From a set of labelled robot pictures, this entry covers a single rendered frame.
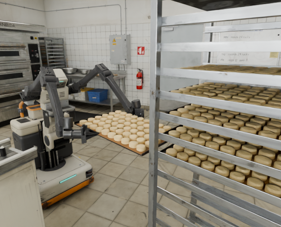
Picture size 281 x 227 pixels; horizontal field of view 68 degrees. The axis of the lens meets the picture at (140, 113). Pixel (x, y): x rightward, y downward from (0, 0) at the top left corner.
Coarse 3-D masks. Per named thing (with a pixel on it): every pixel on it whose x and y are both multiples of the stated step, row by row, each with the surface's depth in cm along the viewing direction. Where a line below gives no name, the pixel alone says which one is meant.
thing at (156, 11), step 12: (156, 0) 72; (156, 12) 73; (156, 24) 74; (156, 36) 76; (156, 48) 77; (156, 60) 78; (156, 72) 79; (156, 84) 81; (156, 96) 82; (156, 108) 84; (156, 120) 86; (156, 132) 87; (156, 144) 89; (156, 156) 91; (156, 168) 93; (156, 180) 95; (156, 192) 97; (156, 204) 99
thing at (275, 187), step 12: (180, 156) 88; (192, 156) 88; (204, 156) 88; (204, 168) 81; (216, 168) 79; (228, 168) 82; (240, 168) 79; (240, 180) 73; (252, 180) 72; (264, 180) 74; (276, 180) 72; (276, 192) 66
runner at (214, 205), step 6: (192, 192) 136; (198, 198) 132; (204, 198) 131; (210, 204) 127; (216, 204) 126; (222, 210) 122; (228, 210) 121; (234, 216) 118; (240, 216) 117; (246, 222) 114; (252, 222) 113
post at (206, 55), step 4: (208, 24) 106; (212, 24) 106; (208, 36) 108; (212, 36) 109; (204, 40) 109; (208, 40) 108; (204, 52) 111; (208, 52) 110; (204, 56) 111; (208, 56) 110; (204, 60) 112; (208, 60) 111; (196, 176) 132; (192, 200) 138; (196, 200) 138; (192, 212) 140
